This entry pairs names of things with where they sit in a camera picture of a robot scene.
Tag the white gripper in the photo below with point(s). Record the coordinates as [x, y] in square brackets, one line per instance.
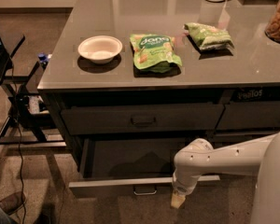
[182, 188]

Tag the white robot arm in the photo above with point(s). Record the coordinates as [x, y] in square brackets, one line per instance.
[259, 157]

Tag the grey top drawer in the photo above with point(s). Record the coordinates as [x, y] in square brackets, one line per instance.
[141, 118]

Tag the dark grey drawer cabinet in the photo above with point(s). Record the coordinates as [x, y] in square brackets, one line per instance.
[73, 81]

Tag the green chip bag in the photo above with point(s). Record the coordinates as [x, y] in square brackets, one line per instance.
[154, 53]

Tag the brown shoe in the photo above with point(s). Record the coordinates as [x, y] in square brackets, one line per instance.
[13, 202]

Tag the small green snack bag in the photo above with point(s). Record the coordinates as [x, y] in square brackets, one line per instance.
[207, 37]

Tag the white bowl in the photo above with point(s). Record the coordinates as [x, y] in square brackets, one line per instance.
[100, 49]

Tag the black side desk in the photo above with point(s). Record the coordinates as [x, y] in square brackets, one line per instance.
[16, 89]

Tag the blue bottle cap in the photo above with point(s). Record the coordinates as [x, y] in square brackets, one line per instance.
[43, 59]

